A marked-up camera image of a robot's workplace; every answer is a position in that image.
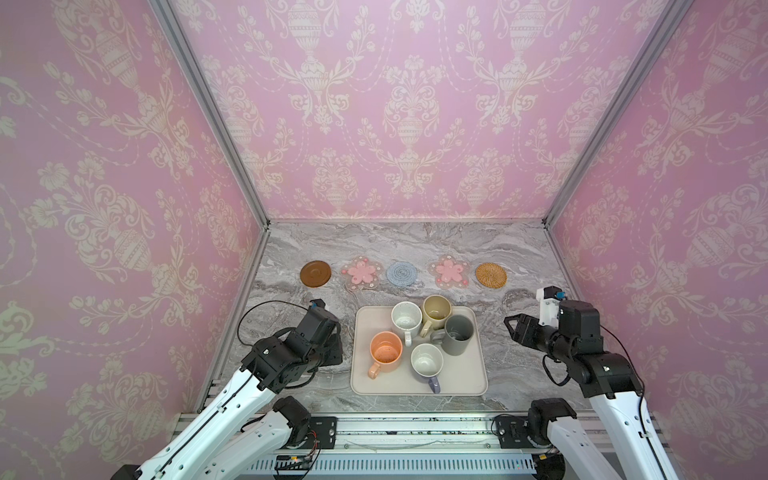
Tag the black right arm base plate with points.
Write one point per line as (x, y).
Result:
(512, 432)

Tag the white ceramic mug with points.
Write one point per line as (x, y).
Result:
(406, 321)

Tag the aluminium left corner post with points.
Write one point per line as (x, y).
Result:
(194, 74)

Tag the brown wooden round coaster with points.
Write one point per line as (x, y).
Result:
(315, 274)

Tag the orange ceramic mug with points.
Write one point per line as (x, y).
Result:
(386, 349)

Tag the beige silicone tray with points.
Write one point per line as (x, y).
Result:
(463, 375)

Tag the woven rattan round coaster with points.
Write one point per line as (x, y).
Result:
(491, 275)

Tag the aluminium front frame rail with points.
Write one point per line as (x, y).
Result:
(441, 447)

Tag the blue round woven coaster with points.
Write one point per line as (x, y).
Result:
(402, 274)

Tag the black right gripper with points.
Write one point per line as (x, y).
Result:
(522, 330)

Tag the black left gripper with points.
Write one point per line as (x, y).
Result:
(336, 342)

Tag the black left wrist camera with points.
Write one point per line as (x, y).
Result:
(319, 330)

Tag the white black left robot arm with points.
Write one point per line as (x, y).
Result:
(247, 420)

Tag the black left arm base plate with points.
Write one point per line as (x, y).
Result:
(318, 433)

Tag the aluminium right corner post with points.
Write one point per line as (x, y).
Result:
(664, 28)

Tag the pink flower silicone coaster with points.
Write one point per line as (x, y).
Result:
(361, 273)

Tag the grey ceramic mug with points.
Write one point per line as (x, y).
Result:
(454, 337)

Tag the yellow beige ceramic mug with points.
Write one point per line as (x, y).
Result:
(436, 309)

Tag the white mug purple handle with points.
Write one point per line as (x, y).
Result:
(427, 361)

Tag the aluminium corner post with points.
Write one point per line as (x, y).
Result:
(664, 28)
(194, 74)

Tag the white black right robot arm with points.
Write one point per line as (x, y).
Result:
(611, 384)

